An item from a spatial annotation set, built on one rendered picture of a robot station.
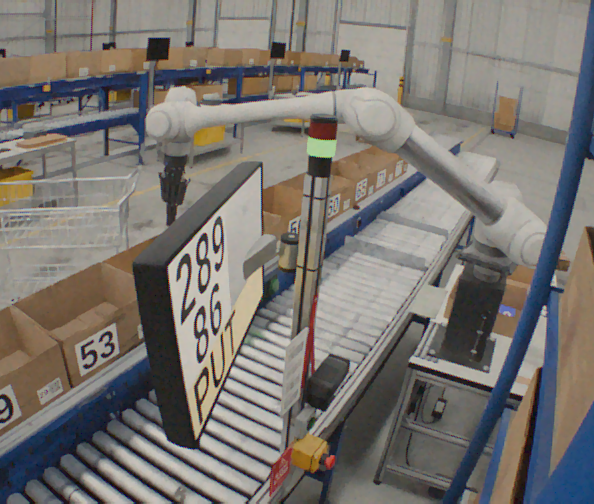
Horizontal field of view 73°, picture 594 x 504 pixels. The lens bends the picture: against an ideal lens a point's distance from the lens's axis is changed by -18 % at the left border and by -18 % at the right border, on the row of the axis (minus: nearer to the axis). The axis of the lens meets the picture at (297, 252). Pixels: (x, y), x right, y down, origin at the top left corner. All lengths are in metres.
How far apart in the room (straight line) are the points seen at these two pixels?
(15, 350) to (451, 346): 1.55
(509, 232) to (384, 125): 0.50
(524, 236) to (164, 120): 1.05
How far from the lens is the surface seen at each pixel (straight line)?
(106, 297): 1.76
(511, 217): 1.42
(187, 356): 0.62
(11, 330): 1.56
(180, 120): 1.28
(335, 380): 1.11
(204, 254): 0.65
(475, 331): 1.79
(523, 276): 2.62
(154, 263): 0.53
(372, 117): 1.19
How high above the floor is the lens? 1.78
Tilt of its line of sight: 25 degrees down
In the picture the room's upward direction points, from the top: 5 degrees clockwise
